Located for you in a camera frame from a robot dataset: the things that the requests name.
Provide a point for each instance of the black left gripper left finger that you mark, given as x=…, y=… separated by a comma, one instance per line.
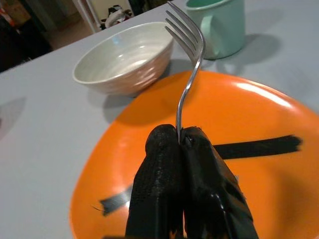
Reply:
x=155, y=179

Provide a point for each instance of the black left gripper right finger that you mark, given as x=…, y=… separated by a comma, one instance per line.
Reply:
x=211, y=189

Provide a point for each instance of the silver metal fork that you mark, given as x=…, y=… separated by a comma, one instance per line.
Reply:
x=192, y=42

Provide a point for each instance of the black tape strip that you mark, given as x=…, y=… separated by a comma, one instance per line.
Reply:
x=259, y=147
x=115, y=202

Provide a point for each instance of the orange plate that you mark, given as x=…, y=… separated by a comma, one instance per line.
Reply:
x=261, y=119

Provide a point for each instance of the white ribbed bowl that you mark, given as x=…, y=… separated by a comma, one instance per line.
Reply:
x=119, y=59

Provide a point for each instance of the mint green mug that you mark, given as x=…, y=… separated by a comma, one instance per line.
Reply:
x=224, y=27

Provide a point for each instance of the dark shelf cabinet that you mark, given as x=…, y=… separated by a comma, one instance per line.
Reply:
x=22, y=42

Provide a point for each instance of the brown cardboard box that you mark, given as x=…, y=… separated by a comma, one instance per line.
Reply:
x=15, y=10

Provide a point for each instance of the white door frame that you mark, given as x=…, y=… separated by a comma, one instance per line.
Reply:
x=89, y=15

